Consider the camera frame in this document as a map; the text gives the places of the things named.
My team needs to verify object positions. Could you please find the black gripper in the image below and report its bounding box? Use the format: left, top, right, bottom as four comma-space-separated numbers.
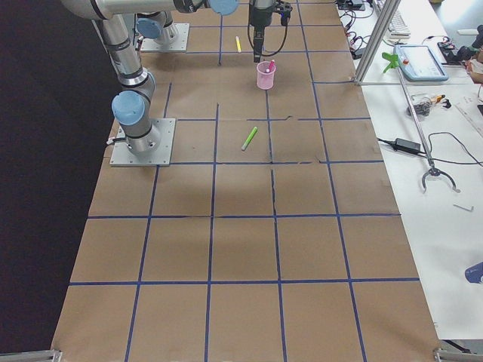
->
248, 0, 293, 63

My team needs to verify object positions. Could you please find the white keyboard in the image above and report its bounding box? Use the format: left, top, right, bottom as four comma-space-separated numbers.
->
388, 10, 411, 39

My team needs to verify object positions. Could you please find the black power adapter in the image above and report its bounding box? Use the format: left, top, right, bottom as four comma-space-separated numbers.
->
392, 138, 421, 155

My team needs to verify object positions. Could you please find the aluminium frame post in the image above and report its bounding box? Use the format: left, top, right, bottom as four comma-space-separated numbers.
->
353, 0, 400, 85

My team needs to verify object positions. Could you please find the long metal grabber tool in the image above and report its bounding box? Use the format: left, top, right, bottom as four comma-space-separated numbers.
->
394, 56, 462, 195

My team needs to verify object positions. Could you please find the pink mesh cup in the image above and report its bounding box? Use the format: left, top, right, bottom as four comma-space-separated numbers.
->
257, 60, 276, 91

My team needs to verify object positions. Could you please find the silver hex key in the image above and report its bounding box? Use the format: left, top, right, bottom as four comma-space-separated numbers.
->
453, 204, 474, 212

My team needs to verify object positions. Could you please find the green highlighter pen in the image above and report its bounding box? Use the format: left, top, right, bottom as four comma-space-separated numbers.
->
241, 126, 258, 152

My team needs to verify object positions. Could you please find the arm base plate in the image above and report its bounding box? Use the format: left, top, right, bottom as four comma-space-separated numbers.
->
137, 23, 189, 53
110, 118, 176, 167

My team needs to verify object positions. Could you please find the blue teach pendant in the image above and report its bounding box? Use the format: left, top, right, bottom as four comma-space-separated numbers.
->
393, 44, 449, 81

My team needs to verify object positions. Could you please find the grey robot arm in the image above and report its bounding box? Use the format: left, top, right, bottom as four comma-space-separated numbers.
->
136, 11, 178, 45
63, 1, 238, 164

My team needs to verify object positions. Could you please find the yellow highlighter pen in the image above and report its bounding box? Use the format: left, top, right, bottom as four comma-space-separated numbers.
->
235, 36, 242, 53

